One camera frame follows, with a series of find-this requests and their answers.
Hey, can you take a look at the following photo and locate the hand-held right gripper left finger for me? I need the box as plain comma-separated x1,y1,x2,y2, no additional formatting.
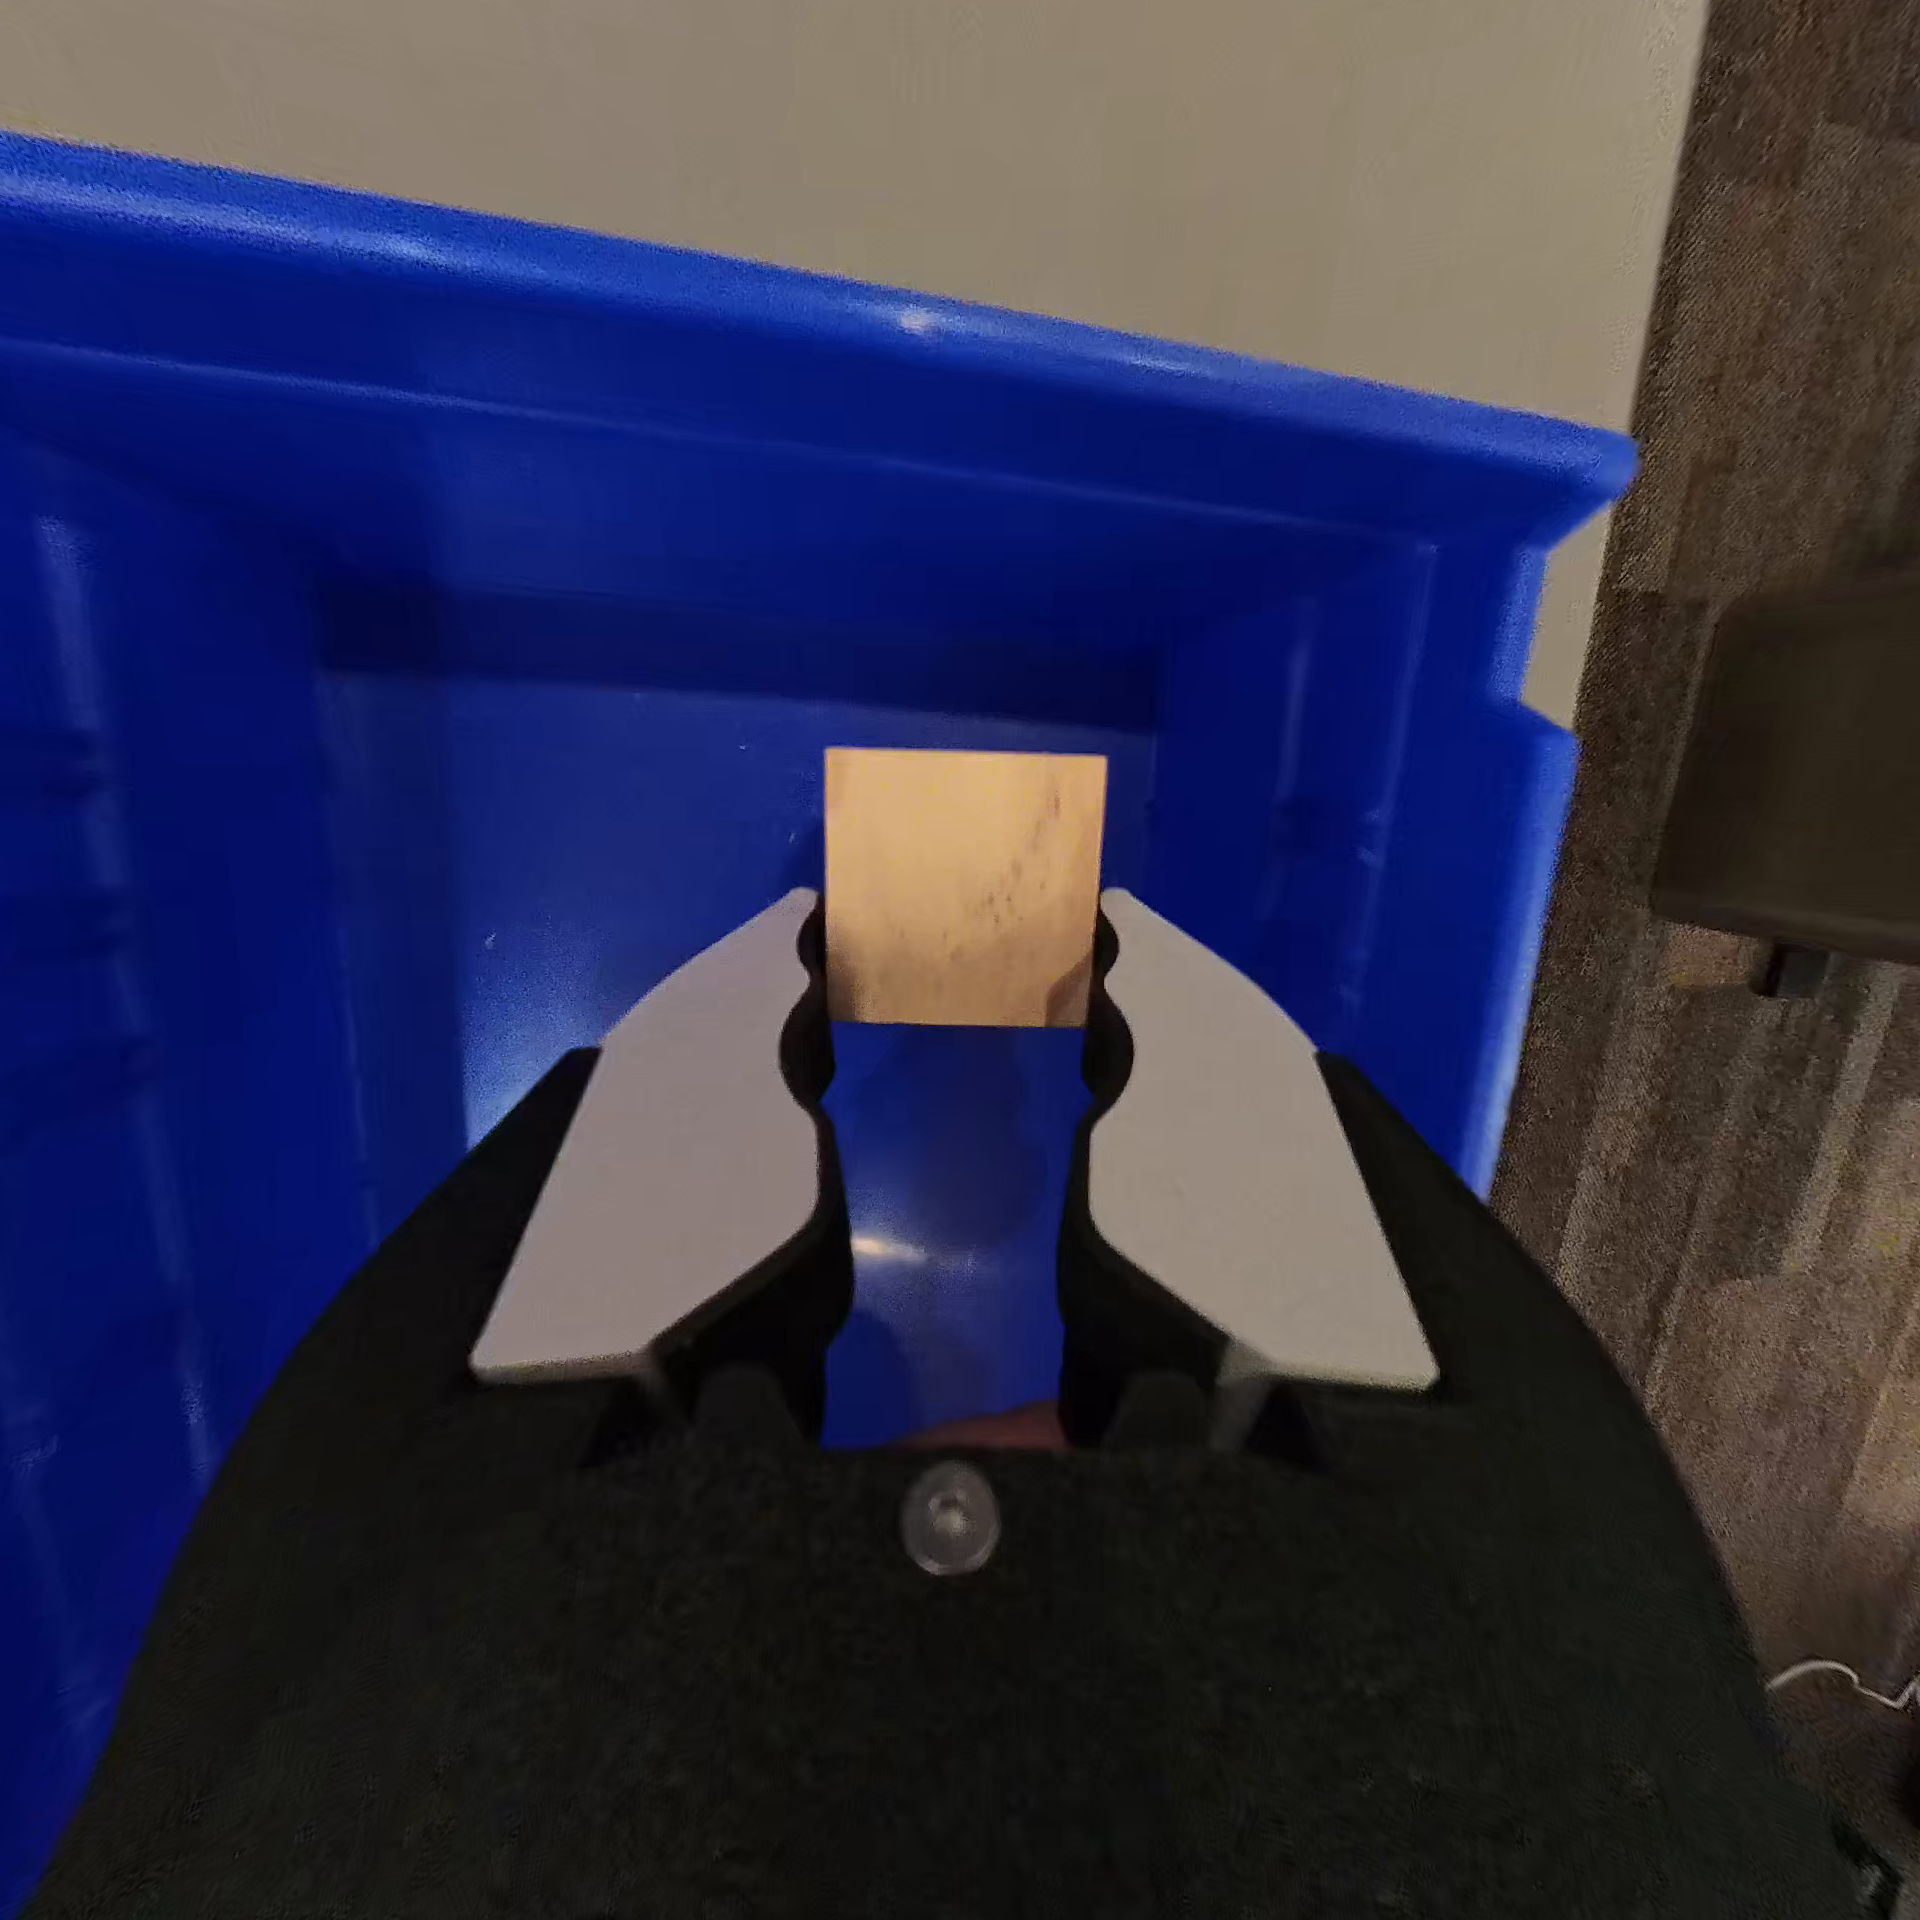
466,888,858,1452

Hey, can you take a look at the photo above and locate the dark grey box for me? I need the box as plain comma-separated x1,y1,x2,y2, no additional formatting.
1650,578,1920,999

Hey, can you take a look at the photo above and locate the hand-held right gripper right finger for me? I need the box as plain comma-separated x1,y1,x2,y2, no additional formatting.
1054,885,1443,1452

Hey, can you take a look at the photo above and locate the blue plastic bin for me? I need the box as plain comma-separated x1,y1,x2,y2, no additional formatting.
0,127,1634,1920

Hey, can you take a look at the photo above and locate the wooden cube blue tape stripe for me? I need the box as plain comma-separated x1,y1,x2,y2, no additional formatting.
822,752,1114,1032

